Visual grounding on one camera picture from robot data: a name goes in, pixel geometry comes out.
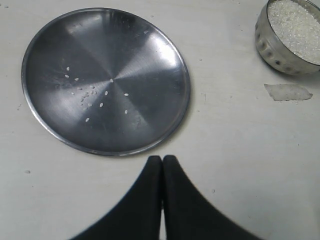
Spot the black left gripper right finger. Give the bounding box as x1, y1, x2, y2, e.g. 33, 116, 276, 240
162, 155, 259, 240

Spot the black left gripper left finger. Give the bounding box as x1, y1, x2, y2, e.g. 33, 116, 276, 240
73, 155, 163, 240

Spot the steel bowl of rice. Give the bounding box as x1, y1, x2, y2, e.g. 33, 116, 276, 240
254, 0, 320, 75

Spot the round steel plate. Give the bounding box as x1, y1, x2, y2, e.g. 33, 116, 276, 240
21, 7, 191, 157

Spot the clear tape piece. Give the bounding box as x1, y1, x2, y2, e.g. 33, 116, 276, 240
264, 84, 313, 101

